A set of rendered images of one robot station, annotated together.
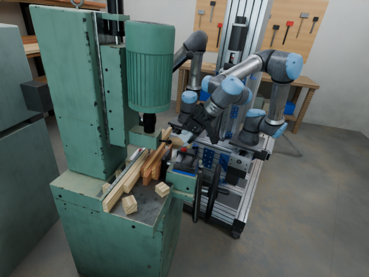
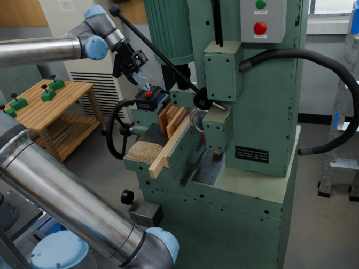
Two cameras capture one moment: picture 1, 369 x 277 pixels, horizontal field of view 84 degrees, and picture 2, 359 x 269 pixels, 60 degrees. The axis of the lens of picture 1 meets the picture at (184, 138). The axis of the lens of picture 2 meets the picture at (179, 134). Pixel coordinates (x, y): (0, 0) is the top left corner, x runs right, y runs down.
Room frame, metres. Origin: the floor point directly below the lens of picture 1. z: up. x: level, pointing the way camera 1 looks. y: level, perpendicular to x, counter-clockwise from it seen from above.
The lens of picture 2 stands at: (1.81, 0.45, 1.63)
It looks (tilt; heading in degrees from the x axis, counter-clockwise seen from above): 37 degrees down; 199
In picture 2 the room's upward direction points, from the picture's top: 10 degrees counter-clockwise
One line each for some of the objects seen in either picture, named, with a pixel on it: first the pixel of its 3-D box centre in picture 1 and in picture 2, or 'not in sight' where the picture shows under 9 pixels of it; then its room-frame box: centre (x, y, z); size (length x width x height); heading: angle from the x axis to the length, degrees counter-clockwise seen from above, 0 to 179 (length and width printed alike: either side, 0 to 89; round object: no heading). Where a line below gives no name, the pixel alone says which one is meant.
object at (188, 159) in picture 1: (186, 160); (148, 96); (0.74, -0.02, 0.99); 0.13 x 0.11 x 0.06; 168
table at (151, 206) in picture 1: (166, 175); (171, 120); (0.75, 0.07, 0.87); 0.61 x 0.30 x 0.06; 168
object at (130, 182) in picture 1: (152, 153); (184, 126); (0.86, 0.15, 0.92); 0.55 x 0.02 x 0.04; 168
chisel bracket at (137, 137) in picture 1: (145, 138); (190, 97); (0.82, 0.18, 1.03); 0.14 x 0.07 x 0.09; 78
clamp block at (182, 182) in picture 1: (184, 172); (153, 110); (0.74, -0.02, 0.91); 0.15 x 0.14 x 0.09; 168
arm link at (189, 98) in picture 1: (189, 100); (63, 263); (1.50, 0.00, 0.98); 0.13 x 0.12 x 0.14; 171
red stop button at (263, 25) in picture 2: not in sight; (259, 28); (1.05, 0.44, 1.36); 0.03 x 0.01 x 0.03; 78
